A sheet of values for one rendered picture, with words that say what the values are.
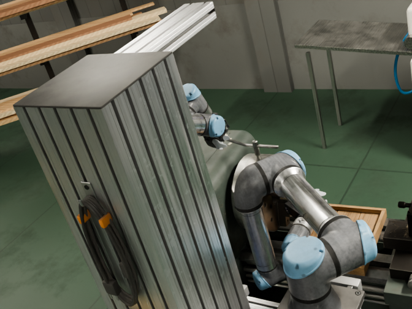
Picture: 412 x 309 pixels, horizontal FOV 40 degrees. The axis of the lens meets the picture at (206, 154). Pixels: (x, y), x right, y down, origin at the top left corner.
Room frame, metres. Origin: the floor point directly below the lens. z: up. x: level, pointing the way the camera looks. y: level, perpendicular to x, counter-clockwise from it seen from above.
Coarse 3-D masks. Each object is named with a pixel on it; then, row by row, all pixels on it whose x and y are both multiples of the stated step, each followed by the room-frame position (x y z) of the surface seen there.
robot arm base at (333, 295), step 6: (330, 288) 1.17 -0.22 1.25; (330, 294) 1.16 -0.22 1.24; (336, 294) 1.18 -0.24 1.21; (294, 300) 1.17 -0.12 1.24; (300, 300) 1.15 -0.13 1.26; (306, 300) 1.14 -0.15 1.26; (312, 300) 1.14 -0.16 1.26; (318, 300) 1.14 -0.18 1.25; (324, 300) 1.14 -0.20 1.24; (330, 300) 1.15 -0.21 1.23; (336, 300) 1.16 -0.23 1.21; (288, 306) 1.21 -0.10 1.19; (294, 306) 1.17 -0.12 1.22; (300, 306) 1.15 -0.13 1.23; (306, 306) 1.14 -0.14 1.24; (312, 306) 1.14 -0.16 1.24; (318, 306) 1.14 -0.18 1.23; (324, 306) 1.14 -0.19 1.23; (330, 306) 1.14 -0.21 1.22; (336, 306) 1.15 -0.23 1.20
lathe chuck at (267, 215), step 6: (252, 156) 2.01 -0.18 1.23; (264, 156) 1.98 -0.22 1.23; (252, 162) 1.96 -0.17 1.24; (264, 198) 1.85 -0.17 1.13; (270, 198) 1.89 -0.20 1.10; (276, 198) 1.96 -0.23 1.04; (282, 198) 1.97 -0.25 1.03; (264, 204) 1.85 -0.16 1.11; (270, 204) 1.88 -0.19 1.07; (264, 210) 1.83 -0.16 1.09; (270, 210) 1.87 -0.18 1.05; (264, 216) 1.82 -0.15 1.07; (270, 216) 1.86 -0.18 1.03; (276, 216) 1.90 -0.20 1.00; (270, 222) 1.85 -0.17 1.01; (276, 222) 1.89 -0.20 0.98; (270, 228) 1.84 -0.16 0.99; (276, 228) 1.88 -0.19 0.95
